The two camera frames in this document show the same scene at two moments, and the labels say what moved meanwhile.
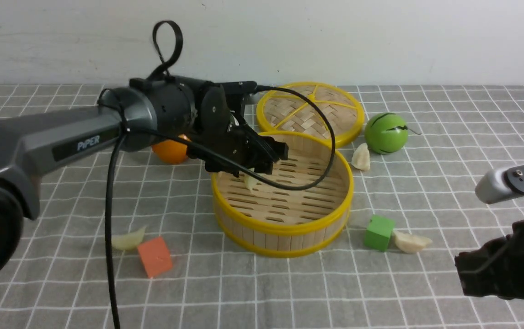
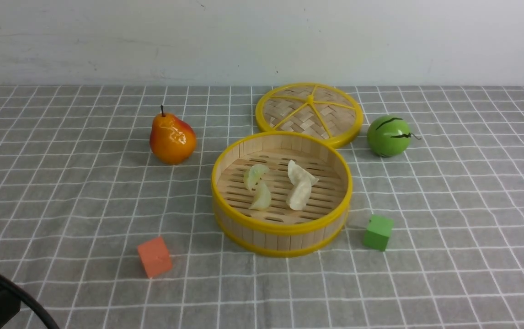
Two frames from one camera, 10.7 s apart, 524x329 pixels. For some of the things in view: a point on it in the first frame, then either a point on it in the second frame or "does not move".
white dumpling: x=360 y=157 -> x=302 y=181
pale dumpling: x=128 y=241 -> x=262 y=197
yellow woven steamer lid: x=279 y=110 does not move
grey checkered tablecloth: x=128 y=244 does not move
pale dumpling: x=249 y=182 does not move
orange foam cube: x=155 y=256 does not move
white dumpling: x=409 y=243 -> x=300 y=193
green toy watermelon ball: x=386 y=133 does not move
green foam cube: x=378 y=232 does not move
